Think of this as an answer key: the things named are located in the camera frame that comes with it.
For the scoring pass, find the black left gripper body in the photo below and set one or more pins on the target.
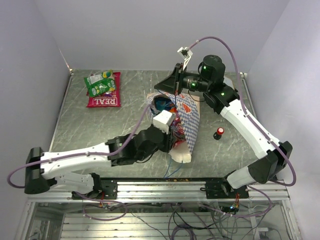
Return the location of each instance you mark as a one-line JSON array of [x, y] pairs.
[[165, 145]]

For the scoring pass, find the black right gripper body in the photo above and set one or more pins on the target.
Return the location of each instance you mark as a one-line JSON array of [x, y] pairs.
[[189, 81]]

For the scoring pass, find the blue checkered paper bag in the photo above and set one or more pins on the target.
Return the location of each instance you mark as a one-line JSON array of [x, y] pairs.
[[188, 108]]

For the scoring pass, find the red REAL crisps bag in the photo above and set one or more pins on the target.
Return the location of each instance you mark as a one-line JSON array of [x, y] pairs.
[[101, 102]]

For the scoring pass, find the green candy bag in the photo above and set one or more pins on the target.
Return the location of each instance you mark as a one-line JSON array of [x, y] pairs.
[[101, 83]]

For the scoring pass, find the red pink candy bag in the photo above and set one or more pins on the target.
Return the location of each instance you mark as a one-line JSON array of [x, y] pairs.
[[178, 131]]

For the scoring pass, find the purple Fox's candy bag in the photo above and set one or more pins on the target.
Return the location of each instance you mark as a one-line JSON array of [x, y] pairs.
[[108, 94]]

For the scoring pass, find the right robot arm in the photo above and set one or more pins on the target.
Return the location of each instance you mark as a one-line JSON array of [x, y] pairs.
[[272, 154]]

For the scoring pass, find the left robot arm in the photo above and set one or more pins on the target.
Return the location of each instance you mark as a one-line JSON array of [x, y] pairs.
[[47, 170]]

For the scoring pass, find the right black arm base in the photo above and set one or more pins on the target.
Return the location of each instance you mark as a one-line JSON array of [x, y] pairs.
[[219, 188]]

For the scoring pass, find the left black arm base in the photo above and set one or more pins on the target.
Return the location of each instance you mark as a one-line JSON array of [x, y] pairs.
[[105, 190]]

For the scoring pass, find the blue snack bag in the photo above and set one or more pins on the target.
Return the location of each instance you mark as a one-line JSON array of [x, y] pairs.
[[162, 102]]

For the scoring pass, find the orange Fox's candy bag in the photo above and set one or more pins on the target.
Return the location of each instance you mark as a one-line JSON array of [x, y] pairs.
[[171, 109]]

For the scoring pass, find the red emergency stop button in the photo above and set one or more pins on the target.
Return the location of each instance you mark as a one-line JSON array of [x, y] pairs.
[[218, 134]]

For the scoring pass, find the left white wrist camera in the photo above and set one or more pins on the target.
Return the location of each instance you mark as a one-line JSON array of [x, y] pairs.
[[163, 121]]

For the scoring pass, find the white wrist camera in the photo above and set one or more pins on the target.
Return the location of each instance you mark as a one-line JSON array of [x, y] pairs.
[[163, 121], [186, 54]]

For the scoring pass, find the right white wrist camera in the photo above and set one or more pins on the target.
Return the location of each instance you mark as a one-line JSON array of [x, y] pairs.
[[186, 54]]

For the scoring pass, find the aluminium frame rail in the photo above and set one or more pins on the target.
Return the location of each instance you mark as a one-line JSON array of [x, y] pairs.
[[153, 192]]

